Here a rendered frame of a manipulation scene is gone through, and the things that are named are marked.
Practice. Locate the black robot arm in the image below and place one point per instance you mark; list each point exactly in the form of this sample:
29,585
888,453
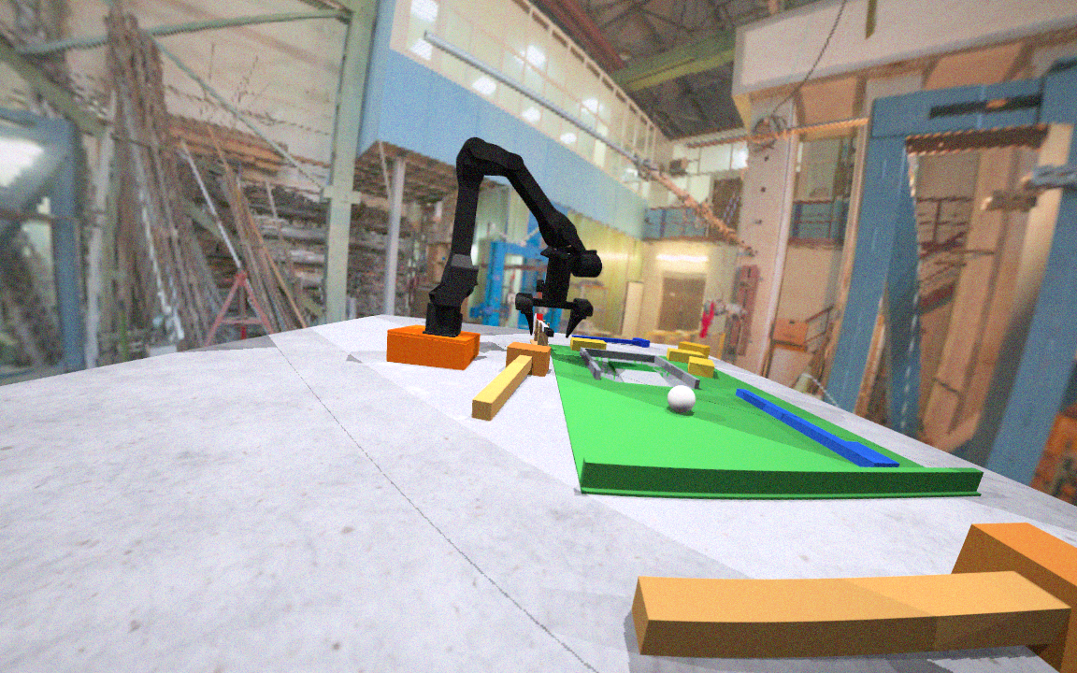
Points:
476,159

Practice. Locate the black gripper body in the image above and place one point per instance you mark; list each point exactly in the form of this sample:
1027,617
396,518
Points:
555,296

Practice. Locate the green flat mat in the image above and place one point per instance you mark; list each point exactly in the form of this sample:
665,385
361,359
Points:
613,419

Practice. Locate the white ball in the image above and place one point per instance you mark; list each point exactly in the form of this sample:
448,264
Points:
681,398

